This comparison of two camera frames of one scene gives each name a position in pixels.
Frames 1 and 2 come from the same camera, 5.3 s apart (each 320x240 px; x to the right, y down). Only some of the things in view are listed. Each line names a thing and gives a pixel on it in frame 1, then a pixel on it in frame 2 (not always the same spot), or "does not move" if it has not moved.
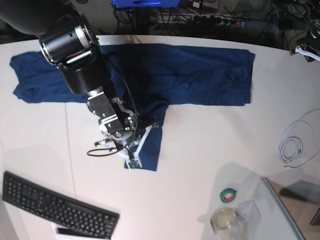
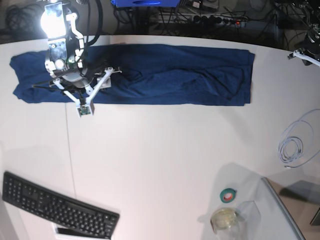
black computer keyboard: [51, 204] does not move
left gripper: [127, 137] → [83, 78]
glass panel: [300, 196] does not move
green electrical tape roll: [227, 195] does not move
